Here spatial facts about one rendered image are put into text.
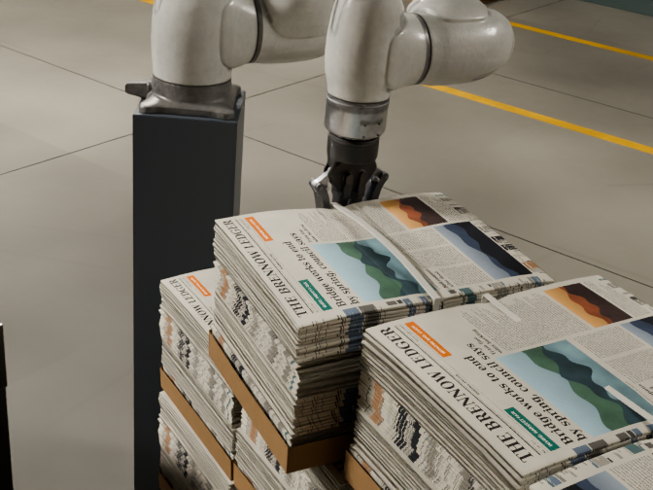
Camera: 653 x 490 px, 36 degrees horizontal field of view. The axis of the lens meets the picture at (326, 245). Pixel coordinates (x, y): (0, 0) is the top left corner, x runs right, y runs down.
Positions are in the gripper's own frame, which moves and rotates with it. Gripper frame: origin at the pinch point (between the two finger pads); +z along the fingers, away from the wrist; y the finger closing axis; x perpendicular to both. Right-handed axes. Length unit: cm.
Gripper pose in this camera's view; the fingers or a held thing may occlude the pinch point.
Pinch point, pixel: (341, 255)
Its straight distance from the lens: 152.5
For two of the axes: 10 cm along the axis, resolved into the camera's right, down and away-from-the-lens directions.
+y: 8.5, -1.7, 5.0
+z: -0.9, 8.9, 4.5
